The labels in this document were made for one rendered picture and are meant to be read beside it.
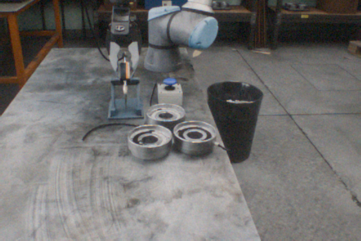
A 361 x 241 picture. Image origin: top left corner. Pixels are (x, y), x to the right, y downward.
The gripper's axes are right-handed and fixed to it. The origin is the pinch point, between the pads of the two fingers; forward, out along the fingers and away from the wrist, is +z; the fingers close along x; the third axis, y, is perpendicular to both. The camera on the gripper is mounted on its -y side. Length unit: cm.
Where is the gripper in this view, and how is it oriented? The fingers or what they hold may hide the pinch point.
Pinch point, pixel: (124, 68)
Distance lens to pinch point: 106.1
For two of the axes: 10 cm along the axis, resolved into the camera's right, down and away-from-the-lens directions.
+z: -0.3, 9.0, 4.3
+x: -9.9, 0.3, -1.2
